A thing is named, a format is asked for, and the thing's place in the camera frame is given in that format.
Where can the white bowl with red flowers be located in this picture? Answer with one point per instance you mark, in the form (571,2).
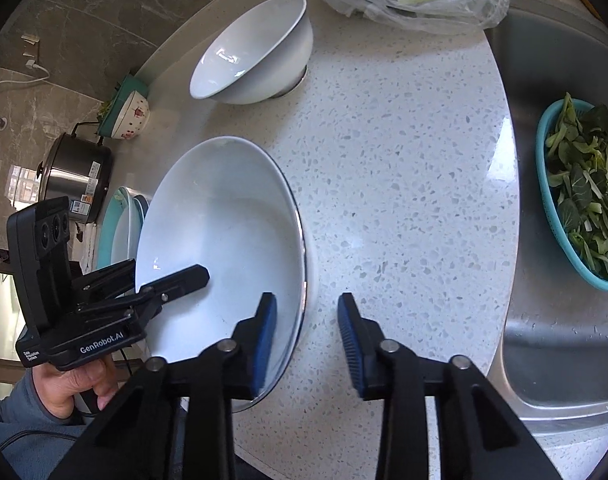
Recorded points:
(132,117)

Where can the stainless steel sink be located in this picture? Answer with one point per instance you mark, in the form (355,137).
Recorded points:
(552,364)

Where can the small white bowl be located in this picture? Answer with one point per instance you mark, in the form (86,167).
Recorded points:
(262,54)

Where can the person's left hand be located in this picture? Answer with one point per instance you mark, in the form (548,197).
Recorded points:
(56,390)

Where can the green bowl of vegetables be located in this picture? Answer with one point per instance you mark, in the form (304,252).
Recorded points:
(109,111)

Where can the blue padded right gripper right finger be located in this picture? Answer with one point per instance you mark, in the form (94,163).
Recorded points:
(360,339)

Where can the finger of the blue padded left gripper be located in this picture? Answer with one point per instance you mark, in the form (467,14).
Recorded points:
(176,285)

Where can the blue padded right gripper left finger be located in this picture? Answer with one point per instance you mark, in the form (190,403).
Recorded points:
(263,327)

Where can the large white shallow bowl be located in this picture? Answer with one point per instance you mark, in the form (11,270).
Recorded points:
(226,205)

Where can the teal rim plate front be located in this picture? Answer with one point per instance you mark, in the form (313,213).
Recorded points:
(121,228)

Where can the wall power socket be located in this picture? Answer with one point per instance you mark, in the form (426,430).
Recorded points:
(31,47)

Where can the teal basket of greens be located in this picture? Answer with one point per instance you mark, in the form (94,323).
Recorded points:
(571,155)

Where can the stainless steel rice cooker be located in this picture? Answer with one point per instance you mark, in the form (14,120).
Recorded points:
(78,169)

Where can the grey sleeved left forearm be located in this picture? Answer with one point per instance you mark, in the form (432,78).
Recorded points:
(33,440)

